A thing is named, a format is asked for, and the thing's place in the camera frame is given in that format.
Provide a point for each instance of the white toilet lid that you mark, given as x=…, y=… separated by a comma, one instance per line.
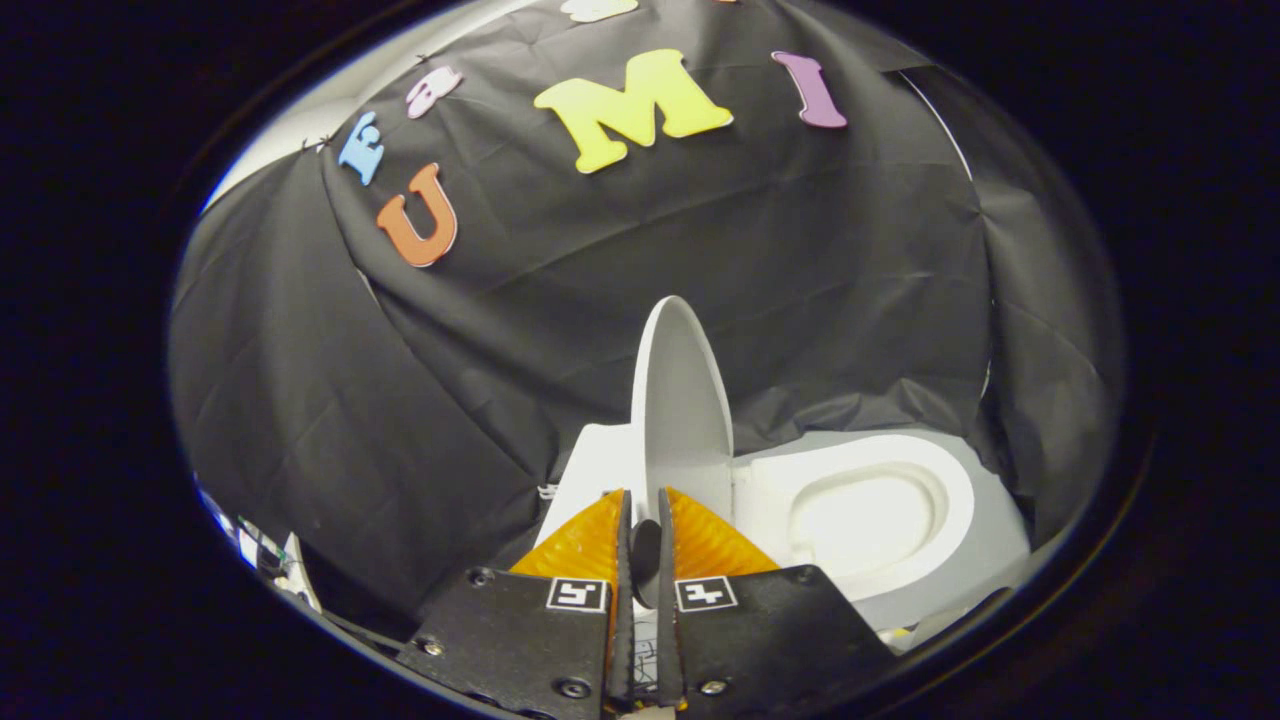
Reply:
x=680, y=420

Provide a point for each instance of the white toilet bowl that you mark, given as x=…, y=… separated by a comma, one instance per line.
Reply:
x=990, y=560

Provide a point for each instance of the white toilet tank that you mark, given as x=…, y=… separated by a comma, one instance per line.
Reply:
x=590, y=470

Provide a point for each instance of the white toilet seat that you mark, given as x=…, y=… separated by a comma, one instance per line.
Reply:
x=765, y=480

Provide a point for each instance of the black round lid lifter tab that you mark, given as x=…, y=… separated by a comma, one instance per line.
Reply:
x=646, y=560

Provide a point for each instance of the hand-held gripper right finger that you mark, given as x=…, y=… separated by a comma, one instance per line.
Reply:
x=665, y=640

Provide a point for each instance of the black backdrop cloth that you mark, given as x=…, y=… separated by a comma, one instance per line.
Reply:
x=600, y=300

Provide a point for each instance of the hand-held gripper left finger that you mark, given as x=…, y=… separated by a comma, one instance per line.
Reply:
x=624, y=620

